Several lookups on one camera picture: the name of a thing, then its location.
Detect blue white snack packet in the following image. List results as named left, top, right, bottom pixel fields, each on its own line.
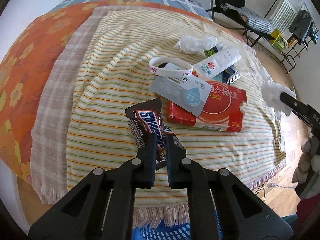
left=204, top=43, right=240, bottom=85

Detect yellow green box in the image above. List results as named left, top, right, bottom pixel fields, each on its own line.
left=269, top=29, right=289, bottom=53

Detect white tube package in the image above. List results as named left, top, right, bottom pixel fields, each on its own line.
left=193, top=46, right=241, bottom=80

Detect white silicone wristband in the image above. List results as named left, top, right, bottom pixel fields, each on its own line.
left=149, top=56, right=193, bottom=78

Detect Snickers bar wrapper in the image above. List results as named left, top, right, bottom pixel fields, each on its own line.
left=125, top=98, right=183, bottom=171

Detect white plastic bag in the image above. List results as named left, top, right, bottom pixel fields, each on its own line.
left=174, top=35, right=217, bottom=54

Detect striped towel on rack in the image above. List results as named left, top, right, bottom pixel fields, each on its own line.
left=267, top=0, right=303, bottom=34

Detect white tissue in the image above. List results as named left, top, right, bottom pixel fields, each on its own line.
left=260, top=67, right=296, bottom=120

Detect black folding chair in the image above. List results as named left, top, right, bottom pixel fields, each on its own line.
left=205, top=0, right=276, bottom=48

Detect black clothes drying rack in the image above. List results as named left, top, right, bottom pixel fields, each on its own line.
left=264, top=0, right=318, bottom=74

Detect striped yellow towel blanket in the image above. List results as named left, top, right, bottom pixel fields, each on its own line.
left=31, top=4, right=287, bottom=228

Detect dark garment on rack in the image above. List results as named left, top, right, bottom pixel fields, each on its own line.
left=289, top=10, right=312, bottom=44

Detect grey alcohol wipe packet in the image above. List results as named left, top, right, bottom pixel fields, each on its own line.
left=150, top=74, right=212, bottom=117

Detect plush toy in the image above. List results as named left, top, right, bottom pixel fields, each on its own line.
left=291, top=136, right=319, bottom=200

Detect orange floral bedsheet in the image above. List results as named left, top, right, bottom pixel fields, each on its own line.
left=0, top=0, right=213, bottom=185

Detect red tissue pack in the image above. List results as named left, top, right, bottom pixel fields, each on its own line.
left=167, top=80, right=247, bottom=132

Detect checkered chair cushion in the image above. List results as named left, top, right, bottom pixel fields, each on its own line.
left=222, top=3, right=274, bottom=34

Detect blue plastic laundry basket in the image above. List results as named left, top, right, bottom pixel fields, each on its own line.
left=131, top=221, right=191, bottom=240

